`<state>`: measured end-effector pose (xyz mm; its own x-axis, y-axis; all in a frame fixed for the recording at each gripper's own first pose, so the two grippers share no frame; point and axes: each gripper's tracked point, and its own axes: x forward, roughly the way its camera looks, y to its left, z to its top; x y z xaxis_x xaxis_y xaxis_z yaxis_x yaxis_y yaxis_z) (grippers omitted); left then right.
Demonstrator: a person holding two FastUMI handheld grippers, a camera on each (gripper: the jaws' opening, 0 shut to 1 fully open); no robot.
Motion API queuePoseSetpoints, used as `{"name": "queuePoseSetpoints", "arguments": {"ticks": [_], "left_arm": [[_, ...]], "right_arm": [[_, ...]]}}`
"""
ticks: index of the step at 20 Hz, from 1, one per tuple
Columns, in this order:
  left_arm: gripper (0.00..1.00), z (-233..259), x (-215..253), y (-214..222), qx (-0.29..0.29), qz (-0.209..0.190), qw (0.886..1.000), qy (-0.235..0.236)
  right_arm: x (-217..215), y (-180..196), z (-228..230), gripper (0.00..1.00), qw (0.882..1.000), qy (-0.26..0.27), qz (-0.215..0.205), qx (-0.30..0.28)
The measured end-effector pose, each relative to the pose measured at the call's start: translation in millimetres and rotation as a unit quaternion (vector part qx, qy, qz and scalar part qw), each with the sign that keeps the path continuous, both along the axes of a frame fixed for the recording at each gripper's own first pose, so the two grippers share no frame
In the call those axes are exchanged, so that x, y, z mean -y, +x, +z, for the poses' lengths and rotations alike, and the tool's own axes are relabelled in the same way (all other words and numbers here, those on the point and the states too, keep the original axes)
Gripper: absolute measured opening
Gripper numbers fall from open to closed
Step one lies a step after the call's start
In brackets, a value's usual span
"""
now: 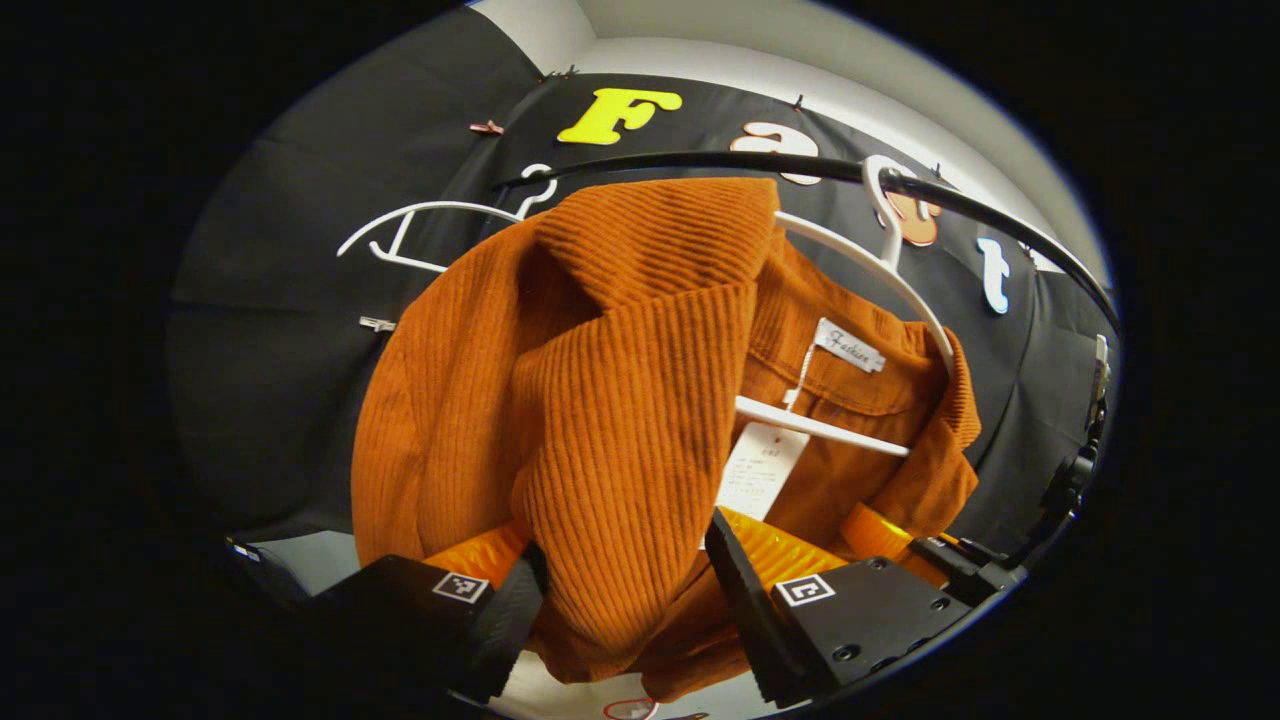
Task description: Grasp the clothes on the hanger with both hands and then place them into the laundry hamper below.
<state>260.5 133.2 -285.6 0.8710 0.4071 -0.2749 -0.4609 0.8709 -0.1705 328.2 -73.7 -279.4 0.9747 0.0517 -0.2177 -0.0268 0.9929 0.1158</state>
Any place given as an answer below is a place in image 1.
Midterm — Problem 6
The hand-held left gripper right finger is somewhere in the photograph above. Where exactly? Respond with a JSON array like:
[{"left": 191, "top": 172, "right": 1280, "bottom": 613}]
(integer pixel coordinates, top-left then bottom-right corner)
[{"left": 705, "top": 508, "right": 977, "bottom": 706}]

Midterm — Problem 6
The white plastic clothes hanger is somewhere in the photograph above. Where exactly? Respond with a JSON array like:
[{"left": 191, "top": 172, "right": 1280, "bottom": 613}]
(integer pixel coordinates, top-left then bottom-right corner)
[
  {"left": 735, "top": 155, "right": 956, "bottom": 459},
  {"left": 337, "top": 163, "right": 557, "bottom": 274}
]

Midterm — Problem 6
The black clothes rack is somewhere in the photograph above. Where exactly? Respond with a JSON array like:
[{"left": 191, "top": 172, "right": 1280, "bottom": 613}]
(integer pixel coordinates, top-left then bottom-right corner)
[{"left": 490, "top": 150, "right": 1121, "bottom": 336}]

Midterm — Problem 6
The orange corduroy shirt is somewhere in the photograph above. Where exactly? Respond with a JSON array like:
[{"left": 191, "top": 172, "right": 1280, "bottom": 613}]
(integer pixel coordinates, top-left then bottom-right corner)
[{"left": 350, "top": 178, "right": 983, "bottom": 704}]

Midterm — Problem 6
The white fabric laundry hamper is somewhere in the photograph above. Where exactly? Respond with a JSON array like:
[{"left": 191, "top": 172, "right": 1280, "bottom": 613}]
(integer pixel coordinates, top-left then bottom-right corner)
[{"left": 495, "top": 650, "right": 781, "bottom": 720}]

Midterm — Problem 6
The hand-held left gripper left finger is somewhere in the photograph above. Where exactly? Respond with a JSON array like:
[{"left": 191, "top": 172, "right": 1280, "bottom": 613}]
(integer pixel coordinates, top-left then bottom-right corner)
[{"left": 300, "top": 520, "right": 551, "bottom": 706}]

